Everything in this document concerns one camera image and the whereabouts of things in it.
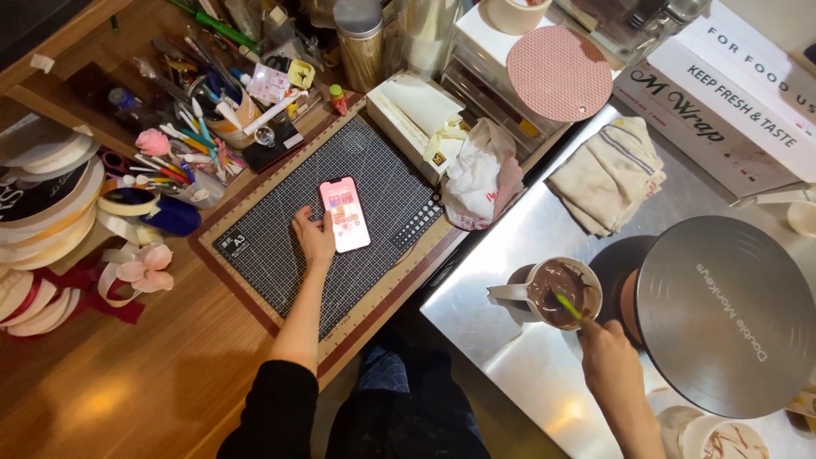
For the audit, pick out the person's left hand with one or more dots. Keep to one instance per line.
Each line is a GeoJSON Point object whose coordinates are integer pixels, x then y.
{"type": "Point", "coordinates": [315, 241]}

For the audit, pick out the person's right hand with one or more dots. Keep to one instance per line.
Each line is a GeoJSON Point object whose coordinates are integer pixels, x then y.
{"type": "Point", "coordinates": [611, 362]}

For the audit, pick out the person's right fingers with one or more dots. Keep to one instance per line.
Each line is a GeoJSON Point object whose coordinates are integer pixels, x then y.
{"type": "Point", "coordinates": [598, 331]}

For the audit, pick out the green spatula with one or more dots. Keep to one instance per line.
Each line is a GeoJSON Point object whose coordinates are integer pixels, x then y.
{"type": "Point", "coordinates": [567, 306]}

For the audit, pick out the white cup of chocolate cream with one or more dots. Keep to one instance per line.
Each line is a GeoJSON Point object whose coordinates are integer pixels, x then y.
{"type": "Point", "coordinates": [556, 292]}

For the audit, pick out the silver cake turntable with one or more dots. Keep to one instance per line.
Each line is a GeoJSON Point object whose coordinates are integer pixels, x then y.
{"type": "Point", "coordinates": [727, 312]}

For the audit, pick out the folded beige cloth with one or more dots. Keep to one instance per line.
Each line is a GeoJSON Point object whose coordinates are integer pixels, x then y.
{"type": "Point", "coordinates": [609, 175]}

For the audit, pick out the white bowl with chocolate smears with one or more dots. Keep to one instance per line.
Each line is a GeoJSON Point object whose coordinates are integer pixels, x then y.
{"type": "Point", "coordinates": [723, 440]}

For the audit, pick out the white crumpled plastic bag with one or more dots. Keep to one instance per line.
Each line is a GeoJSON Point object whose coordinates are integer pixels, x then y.
{"type": "Point", "coordinates": [479, 175]}

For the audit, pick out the brown ruled silicone mat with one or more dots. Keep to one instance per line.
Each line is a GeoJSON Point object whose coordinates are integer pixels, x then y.
{"type": "Point", "coordinates": [408, 268]}

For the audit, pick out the person's dark trousers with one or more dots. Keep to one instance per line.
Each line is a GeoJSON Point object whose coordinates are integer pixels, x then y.
{"type": "Point", "coordinates": [408, 408]}

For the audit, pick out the small white bowl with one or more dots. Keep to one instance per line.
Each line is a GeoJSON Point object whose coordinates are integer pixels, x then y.
{"type": "Point", "coordinates": [803, 218]}

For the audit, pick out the pink round silicone trivet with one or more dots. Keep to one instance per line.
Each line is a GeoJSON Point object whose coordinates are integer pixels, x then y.
{"type": "Point", "coordinates": [560, 73]}

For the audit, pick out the white cling wrap box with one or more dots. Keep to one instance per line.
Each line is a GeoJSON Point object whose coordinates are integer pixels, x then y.
{"type": "Point", "coordinates": [727, 95]}

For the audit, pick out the white drawer organizer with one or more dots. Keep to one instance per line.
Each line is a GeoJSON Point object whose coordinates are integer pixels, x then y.
{"type": "Point", "coordinates": [484, 76]}

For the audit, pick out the pink-screen smartphone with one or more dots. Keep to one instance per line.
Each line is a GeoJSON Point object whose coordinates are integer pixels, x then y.
{"type": "Point", "coordinates": [345, 213]}

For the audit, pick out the white tissue box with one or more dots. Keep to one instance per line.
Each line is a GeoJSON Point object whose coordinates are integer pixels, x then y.
{"type": "Point", "coordinates": [411, 111]}

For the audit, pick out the black gridded cutting mat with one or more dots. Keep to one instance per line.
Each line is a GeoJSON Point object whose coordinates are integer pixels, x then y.
{"type": "Point", "coordinates": [325, 210]}

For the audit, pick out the glass jar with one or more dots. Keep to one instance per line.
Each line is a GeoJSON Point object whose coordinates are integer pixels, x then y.
{"type": "Point", "coordinates": [628, 25]}

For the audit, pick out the beige tape roll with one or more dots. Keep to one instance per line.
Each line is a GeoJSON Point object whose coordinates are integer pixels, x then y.
{"type": "Point", "coordinates": [516, 14]}

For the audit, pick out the person's black sleeve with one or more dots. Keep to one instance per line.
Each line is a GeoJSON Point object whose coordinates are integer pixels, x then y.
{"type": "Point", "coordinates": [271, 414]}

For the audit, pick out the clear plastic film roll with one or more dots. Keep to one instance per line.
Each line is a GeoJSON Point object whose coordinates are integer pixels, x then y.
{"type": "Point", "coordinates": [424, 35]}

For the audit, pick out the small red bottle green cap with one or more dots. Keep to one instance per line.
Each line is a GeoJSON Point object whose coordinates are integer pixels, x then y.
{"type": "Point", "coordinates": [338, 100]}

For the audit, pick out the skewer canister with metal lid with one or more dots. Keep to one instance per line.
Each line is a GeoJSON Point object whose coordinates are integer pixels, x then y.
{"type": "Point", "coordinates": [360, 44]}

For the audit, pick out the black card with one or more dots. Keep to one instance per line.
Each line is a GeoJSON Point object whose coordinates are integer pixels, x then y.
{"type": "Point", "coordinates": [271, 152]}

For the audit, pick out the yellow square cutter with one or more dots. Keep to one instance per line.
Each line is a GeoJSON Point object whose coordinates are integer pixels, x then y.
{"type": "Point", "coordinates": [301, 73]}

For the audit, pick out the pink patterned packet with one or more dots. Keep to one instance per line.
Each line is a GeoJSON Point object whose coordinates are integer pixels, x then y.
{"type": "Point", "coordinates": [268, 83]}

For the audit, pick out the paper cup of tools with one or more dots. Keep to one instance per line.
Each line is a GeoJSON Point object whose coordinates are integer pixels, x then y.
{"type": "Point", "coordinates": [233, 111]}

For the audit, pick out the clear cup of tools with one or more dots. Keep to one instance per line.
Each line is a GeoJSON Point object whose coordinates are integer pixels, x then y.
{"type": "Point", "coordinates": [197, 182]}

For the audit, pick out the blue ribbon spool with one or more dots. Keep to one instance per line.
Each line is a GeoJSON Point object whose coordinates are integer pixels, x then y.
{"type": "Point", "coordinates": [169, 213]}

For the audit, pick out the pink fabric bow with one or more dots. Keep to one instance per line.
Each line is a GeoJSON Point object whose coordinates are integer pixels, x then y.
{"type": "Point", "coordinates": [143, 268]}

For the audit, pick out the pink rose flower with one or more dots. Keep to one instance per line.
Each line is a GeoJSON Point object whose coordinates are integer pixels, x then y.
{"type": "Point", "coordinates": [153, 142]}

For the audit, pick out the green stick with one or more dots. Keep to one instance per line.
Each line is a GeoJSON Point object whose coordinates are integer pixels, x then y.
{"type": "Point", "coordinates": [213, 23]}

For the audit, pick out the red ribbon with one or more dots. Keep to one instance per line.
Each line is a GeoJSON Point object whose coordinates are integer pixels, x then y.
{"type": "Point", "coordinates": [95, 299]}

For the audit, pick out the pink scissors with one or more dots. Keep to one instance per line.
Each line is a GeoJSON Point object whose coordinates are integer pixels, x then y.
{"type": "Point", "coordinates": [116, 160]}

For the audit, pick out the blue-capped bottle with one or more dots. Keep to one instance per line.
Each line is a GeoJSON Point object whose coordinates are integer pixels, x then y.
{"type": "Point", "coordinates": [127, 105]}

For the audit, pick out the stack of ribbon spools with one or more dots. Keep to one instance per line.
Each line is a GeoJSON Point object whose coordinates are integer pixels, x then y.
{"type": "Point", "coordinates": [44, 204]}

